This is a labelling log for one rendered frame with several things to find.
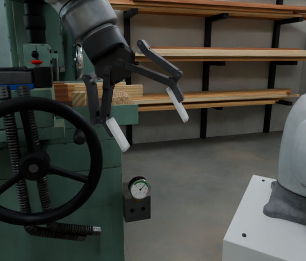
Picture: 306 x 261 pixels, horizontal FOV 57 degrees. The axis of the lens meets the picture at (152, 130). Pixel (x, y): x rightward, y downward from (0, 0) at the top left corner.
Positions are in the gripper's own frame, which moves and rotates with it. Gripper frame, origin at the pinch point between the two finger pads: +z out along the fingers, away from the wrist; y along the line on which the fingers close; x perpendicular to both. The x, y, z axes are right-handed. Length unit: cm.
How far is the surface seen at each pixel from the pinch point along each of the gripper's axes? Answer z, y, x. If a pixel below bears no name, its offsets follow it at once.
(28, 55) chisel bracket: -31.8, 30.1, -23.0
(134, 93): -7.6, 14.1, -41.7
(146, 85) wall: -7, 77, -275
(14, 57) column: -39, 46, -39
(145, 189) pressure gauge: 18.1, 18.2, -20.6
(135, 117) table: -1.4, 12.0, -26.4
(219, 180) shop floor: 94, 32, -175
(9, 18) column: -51, 40, -40
